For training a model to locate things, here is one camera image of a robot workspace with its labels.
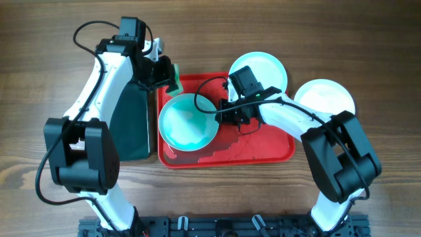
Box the pale green plate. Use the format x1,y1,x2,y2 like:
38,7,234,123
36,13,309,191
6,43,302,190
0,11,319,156
159,93,219,151

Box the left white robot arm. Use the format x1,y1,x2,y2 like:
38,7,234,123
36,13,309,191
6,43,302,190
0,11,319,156
43,36,181,236

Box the black water basin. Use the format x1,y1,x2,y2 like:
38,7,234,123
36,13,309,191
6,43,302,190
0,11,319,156
110,83,151,161

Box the pale blue plate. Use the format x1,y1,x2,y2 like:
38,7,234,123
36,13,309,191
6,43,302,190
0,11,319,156
229,51,288,93

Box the red plastic tray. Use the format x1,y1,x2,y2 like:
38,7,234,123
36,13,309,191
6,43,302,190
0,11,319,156
156,72,295,169

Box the white ridged plate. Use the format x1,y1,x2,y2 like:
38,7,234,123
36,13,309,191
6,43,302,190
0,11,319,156
293,79,356,115

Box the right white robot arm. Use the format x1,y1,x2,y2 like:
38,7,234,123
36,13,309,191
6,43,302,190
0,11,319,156
216,87,382,236

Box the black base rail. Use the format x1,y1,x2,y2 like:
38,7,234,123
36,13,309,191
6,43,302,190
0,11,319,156
77,215,371,237

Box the green yellow sponge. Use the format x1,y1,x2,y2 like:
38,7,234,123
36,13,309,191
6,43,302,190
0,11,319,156
165,64,184,97

